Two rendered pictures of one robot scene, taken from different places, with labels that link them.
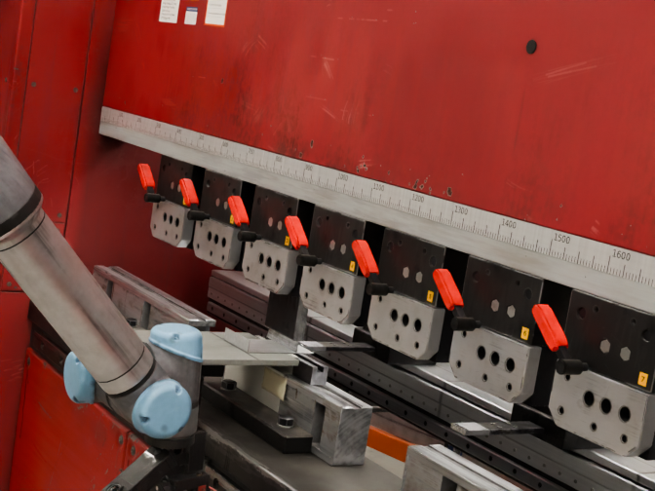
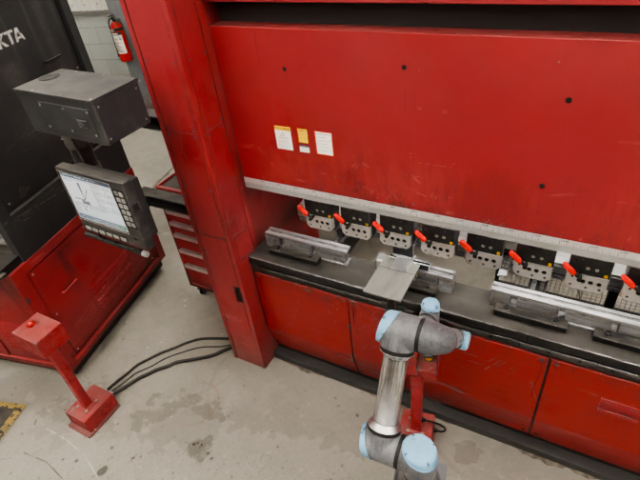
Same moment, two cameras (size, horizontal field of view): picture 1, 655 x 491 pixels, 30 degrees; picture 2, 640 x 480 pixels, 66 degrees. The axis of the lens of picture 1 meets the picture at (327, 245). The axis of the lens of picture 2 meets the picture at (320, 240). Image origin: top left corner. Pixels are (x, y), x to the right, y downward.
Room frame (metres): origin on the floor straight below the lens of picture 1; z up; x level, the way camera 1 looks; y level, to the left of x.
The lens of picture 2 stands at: (0.55, 1.16, 2.57)
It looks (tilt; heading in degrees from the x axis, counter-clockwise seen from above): 37 degrees down; 336
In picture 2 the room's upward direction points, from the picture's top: 8 degrees counter-clockwise
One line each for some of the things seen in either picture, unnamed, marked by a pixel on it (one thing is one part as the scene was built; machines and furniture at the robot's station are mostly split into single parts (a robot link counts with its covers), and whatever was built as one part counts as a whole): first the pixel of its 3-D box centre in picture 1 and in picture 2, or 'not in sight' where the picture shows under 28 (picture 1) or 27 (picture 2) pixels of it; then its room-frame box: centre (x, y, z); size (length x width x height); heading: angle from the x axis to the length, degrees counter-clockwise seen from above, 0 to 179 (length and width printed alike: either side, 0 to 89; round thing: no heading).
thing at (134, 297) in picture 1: (147, 312); (307, 246); (2.52, 0.35, 0.92); 0.50 x 0.06 x 0.10; 33
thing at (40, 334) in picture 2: not in sight; (67, 373); (2.91, 1.77, 0.41); 0.25 x 0.20 x 0.83; 123
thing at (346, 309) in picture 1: (351, 265); (440, 236); (1.91, -0.04, 1.18); 0.15 x 0.09 x 0.17; 33
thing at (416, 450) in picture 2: not in sight; (417, 457); (1.24, 0.59, 0.94); 0.13 x 0.12 x 0.14; 35
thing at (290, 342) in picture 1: (286, 318); (403, 250); (2.06, 0.05, 1.05); 0.10 x 0.02 x 0.10; 33
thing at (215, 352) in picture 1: (204, 347); (391, 278); (1.98, 0.18, 1.00); 0.26 x 0.18 x 0.01; 123
